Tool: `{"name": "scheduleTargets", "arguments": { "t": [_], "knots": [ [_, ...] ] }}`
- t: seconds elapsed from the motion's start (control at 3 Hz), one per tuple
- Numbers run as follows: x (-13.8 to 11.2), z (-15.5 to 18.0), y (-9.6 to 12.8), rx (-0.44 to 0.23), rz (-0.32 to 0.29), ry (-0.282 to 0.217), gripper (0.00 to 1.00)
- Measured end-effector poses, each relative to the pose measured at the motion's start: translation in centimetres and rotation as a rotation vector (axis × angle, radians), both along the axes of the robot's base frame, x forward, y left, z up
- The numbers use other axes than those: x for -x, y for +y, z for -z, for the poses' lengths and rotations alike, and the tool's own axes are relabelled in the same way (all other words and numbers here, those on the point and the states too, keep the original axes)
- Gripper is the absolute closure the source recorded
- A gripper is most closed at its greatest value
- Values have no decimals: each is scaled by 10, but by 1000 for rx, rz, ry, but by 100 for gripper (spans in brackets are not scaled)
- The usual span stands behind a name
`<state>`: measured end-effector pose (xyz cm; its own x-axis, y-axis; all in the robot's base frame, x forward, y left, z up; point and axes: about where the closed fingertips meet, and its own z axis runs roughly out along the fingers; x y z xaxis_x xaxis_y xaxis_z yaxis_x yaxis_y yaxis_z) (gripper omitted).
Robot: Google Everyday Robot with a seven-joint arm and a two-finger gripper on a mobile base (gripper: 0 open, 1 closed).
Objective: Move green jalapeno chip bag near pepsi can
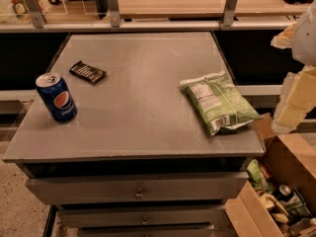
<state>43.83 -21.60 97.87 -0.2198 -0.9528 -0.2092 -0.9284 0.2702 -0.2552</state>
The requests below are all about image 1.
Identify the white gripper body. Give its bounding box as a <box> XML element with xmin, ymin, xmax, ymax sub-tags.
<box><xmin>292</xmin><ymin>0</ymin><xmax>316</xmax><ymax>65</ymax></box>

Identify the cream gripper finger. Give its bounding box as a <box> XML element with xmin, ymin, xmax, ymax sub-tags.
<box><xmin>272</xmin><ymin>65</ymin><xmax>316</xmax><ymax>134</ymax></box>
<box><xmin>271</xmin><ymin>24</ymin><xmax>296</xmax><ymax>49</ymax></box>

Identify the green jalapeno chip bag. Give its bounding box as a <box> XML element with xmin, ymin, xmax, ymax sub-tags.
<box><xmin>180</xmin><ymin>71</ymin><xmax>261</xmax><ymax>135</ymax></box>

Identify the green bag in box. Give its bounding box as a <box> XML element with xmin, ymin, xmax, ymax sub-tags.
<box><xmin>247</xmin><ymin>159</ymin><xmax>275</xmax><ymax>194</ymax></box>

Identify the soda can in box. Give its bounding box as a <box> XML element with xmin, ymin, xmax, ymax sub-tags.
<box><xmin>274</xmin><ymin>185</ymin><xmax>293</xmax><ymax>201</ymax></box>

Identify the blue pepsi can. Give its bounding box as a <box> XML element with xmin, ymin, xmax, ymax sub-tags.
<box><xmin>36</xmin><ymin>72</ymin><xmax>77</xmax><ymax>123</ymax></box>

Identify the cardboard box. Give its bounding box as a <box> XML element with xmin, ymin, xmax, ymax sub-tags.
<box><xmin>226</xmin><ymin>114</ymin><xmax>316</xmax><ymax>237</ymax></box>

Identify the wooden shelf board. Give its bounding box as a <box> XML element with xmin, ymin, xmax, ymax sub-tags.
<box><xmin>118</xmin><ymin>0</ymin><xmax>308</xmax><ymax>18</ymax></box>

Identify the middle grey drawer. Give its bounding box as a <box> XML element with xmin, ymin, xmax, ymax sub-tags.
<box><xmin>59</xmin><ymin>204</ymin><xmax>225</xmax><ymax>228</ymax></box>

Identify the grey drawer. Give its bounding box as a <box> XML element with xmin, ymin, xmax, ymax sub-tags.
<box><xmin>26</xmin><ymin>172</ymin><xmax>248</xmax><ymax>204</ymax></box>
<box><xmin>59</xmin><ymin>204</ymin><xmax>225</xmax><ymax>228</ymax></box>
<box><xmin>78</xmin><ymin>225</ymin><xmax>213</xmax><ymax>237</ymax></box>

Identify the bottom grey drawer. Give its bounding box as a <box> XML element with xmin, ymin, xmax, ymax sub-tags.
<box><xmin>78</xmin><ymin>225</ymin><xmax>213</xmax><ymax>237</ymax></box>

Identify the grey drawer cabinet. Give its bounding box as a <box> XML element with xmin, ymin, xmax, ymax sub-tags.
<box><xmin>2</xmin><ymin>32</ymin><xmax>267</xmax><ymax>237</ymax></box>

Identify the black snack bar wrapper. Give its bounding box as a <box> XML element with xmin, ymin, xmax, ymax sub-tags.
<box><xmin>69</xmin><ymin>61</ymin><xmax>107</xmax><ymax>84</ymax></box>

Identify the top grey drawer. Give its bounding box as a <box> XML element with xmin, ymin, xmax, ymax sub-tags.
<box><xmin>26</xmin><ymin>172</ymin><xmax>248</xmax><ymax>204</ymax></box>

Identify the orange snack package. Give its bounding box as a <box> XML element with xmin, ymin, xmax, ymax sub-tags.
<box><xmin>2</xmin><ymin>0</ymin><xmax>49</xmax><ymax>24</ymax></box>

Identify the right metal bracket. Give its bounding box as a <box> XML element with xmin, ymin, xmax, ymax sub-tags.
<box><xmin>221</xmin><ymin>0</ymin><xmax>238</xmax><ymax>27</ymax></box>

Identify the metal bracket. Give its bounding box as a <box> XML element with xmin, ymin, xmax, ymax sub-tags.
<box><xmin>221</xmin><ymin>0</ymin><xmax>238</xmax><ymax>27</ymax></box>
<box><xmin>25</xmin><ymin>0</ymin><xmax>46</xmax><ymax>29</ymax></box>
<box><xmin>108</xmin><ymin>0</ymin><xmax>120</xmax><ymax>28</ymax></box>

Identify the middle metal bracket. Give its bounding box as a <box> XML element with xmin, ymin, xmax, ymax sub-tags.
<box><xmin>108</xmin><ymin>0</ymin><xmax>120</xmax><ymax>28</ymax></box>

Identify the left metal bracket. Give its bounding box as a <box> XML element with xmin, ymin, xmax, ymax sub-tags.
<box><xmin>25</xmin><ymin>0</ymin><xmax>46</xmax><ymax>29</ymax></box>

